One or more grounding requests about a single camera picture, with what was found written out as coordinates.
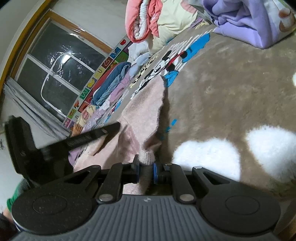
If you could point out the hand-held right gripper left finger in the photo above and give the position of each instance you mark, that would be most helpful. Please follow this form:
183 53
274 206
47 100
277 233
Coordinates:
137 172

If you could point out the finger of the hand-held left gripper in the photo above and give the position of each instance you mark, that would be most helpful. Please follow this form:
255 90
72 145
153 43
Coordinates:
92 138

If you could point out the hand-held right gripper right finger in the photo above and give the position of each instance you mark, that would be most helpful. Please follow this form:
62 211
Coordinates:
154 173

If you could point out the pink knit sweater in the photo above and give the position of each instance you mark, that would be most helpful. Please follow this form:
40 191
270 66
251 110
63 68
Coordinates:
141 115

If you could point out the person's left forearm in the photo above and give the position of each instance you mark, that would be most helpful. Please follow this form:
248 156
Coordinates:
13 197

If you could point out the cartoon printed pillow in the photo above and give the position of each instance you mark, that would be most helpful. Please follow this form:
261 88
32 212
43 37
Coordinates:
84 118

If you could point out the grey curtain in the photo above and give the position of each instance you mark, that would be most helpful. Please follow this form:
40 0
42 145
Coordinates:
34 113

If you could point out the colourful patchwork headboard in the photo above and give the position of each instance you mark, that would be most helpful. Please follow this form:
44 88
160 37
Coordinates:
97 78

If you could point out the window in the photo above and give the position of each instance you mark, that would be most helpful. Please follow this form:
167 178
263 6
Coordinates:
62 67

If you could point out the white cloth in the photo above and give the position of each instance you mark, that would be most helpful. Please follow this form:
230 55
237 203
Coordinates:
138 49

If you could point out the cartoon mouse printed blanket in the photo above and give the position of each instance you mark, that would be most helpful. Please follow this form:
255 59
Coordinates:
219 97

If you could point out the pink quilt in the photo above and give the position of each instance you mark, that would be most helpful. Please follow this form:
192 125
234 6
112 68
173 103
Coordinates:
141 18

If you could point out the cream quilt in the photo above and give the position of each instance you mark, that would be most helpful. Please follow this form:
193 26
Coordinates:
175 20

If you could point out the lilac fleece garment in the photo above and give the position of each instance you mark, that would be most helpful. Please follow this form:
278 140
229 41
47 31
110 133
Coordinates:
245 20

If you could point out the wooden window frame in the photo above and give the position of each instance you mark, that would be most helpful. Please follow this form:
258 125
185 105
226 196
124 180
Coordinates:
34 20

